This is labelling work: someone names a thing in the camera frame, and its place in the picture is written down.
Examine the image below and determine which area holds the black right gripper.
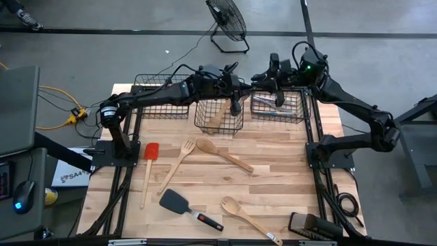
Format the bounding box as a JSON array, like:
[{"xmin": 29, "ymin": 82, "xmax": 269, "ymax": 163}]
[{"xmin": 251, "ymin": 53, "xmax": 303, "ymax": 108}]

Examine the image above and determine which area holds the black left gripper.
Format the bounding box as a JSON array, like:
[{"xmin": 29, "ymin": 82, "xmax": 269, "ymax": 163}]
[{"xmin": 218, "ymin": 73, "xmax": 254, "ymax": 118}]

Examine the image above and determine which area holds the wooden spoon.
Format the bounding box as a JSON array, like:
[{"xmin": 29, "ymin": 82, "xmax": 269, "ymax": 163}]
[{"xmin": 195, "ymin": 137, "xmax": 255, "ymax": 174}]

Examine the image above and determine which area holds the wooden salad fork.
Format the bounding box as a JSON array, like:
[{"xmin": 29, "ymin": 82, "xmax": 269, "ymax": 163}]
[{"xmin": 158, "ymin": 137, "xmax": 197, "ymax": 195}]

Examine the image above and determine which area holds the red spatula wooden handle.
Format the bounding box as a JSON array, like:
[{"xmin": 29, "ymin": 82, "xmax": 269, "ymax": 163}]
[{"xmin": 139, "ymin": 142, "xmax": 160, "ymax": 210}]

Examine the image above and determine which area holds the wooden spork with label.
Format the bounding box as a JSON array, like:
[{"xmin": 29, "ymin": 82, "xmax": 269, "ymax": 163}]
[{"xmin": 220, "ymin": 195, "xmax": 284, "ymax": 246}]

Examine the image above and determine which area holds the black nylon turner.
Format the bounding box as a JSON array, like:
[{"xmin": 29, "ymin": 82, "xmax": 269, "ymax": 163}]
[{"xmin": 158, "ymin": 188, "xmax": 225, "ymax": 233}]

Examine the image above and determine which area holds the black floor fan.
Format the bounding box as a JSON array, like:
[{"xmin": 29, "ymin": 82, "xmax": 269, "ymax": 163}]
[{"xmin": 204, "ymin": 0, "xmax": 251, "ymax": 55}]

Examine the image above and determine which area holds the black metal stand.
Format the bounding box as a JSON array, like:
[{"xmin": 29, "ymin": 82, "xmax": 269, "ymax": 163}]
[{"xmin": 391, "ymin": 94, "xmax": 437, "ymax": 201}]

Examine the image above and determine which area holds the white printed box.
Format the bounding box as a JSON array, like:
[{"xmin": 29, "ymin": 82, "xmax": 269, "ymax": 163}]
[{"xmin": 51, "ymin": 146, "xmax": 94, "ymax": 189}]

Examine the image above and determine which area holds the black desk support bar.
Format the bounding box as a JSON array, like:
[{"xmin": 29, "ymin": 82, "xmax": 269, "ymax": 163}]
[{"xmin": 33, "ymin": 131, "xmax": 94, "ymax": 173}]

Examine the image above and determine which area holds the yellow round object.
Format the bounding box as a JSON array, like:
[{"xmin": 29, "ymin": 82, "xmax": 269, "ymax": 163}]
[{"xmin": 44, "ymin": 187, "xmax": 59, "ymax": 206}]

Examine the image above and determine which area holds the grey desk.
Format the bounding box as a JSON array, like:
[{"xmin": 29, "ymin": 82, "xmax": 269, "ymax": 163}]
[{"xmin": 0, "ymin": 147, "xmax": 48, "ymax": 240}]

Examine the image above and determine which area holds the grey desk monitor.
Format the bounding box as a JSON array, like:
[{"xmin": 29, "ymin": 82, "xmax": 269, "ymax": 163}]
[{"xmin": 0, "ymin": 65, "xmax": 41, "ymax": 159}]

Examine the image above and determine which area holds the person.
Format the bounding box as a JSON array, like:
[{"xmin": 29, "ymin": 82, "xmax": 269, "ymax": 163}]
[{"xmin": 0, "ymin": 0, "xmax": 44, "ymax": 31}]

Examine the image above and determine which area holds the black computer mouse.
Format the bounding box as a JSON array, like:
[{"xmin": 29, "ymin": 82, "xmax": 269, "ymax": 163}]
[{"xmin": 12, "ymin": 180, "xmax": 36, "ymax": 215}]

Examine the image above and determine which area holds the black keyboard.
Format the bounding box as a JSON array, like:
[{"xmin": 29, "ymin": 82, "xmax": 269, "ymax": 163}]
[{"xmin": 0, "ymin": 160, "xmax": 15, "ymax": 202}]

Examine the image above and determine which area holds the black wire basket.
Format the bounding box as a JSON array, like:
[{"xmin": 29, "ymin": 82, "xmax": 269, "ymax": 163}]
[
  {"xmin": 132, "ymin": 73, "xmax": 193, "ymax": 121},
  {"xmin": 250, "ymin": 88, "xmax": 306, "ymax": 124},
  {"xmin": 193, "ymin": 96, "xmax": 246, "ymax": 135}
]

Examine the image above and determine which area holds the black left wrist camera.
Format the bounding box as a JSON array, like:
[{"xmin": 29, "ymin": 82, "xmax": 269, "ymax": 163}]
[{"xmin": 199, "ymin": 64, "xmax": 223, "ymax": 80}]

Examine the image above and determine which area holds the black fan cable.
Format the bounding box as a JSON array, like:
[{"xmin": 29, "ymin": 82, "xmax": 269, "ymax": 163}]
[{"xmin": 145, "ymin": 22, "xmax": 219, "ymax": 85}]

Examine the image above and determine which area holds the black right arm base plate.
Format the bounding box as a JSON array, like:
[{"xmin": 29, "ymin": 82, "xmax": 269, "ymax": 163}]
[{"xmin": 305, "ymin": 141, "xmax": 356, "ymax": 170}]

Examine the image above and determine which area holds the coiled black cable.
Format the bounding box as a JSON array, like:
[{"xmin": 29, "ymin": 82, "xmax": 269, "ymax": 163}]
[{"xmin": 333, "ymin": 183, "xmax": 365, "ymax": 229}]

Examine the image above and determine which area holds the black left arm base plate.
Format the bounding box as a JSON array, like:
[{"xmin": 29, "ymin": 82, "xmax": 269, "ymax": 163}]
[{"xmin": 91, "ymin": 140, "xmax": 141, "ymax": 168}]

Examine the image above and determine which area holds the steel box grater black handle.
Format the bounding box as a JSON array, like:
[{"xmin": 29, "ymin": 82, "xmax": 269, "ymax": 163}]
[{"xmin": 287, "ymin": 211, "xmax": 344, "ymax": 241}]

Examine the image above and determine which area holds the silver metal bracket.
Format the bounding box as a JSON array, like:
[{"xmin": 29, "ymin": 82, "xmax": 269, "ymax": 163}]
[
  {"xmin": 107, "ymin": 238, "xmax": 148, "ymax": 246},
  {"xmin": 298, "ymin": 240, "xmax": 338, "ymax": 246}
]

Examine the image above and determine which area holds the yellow extension cord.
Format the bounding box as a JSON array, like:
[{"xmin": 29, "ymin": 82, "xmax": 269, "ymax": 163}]
[{"xmin": 0, "ymin": 61, "xmax": 88, "ymax": 131}]

